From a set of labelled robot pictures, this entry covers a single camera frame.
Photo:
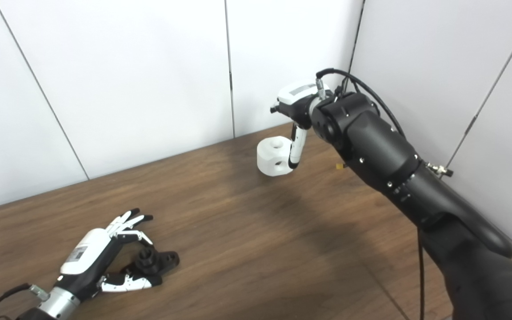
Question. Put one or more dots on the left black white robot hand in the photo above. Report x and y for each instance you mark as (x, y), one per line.
(87, 258)

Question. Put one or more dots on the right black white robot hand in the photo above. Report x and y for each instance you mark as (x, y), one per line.
(298, 100)

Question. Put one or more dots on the black plastic holder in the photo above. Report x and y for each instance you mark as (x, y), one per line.
(158, 260)

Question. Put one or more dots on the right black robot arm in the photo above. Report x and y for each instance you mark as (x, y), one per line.
(394, 164)

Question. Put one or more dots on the round white plastic piece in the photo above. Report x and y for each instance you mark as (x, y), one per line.
(271, 155)

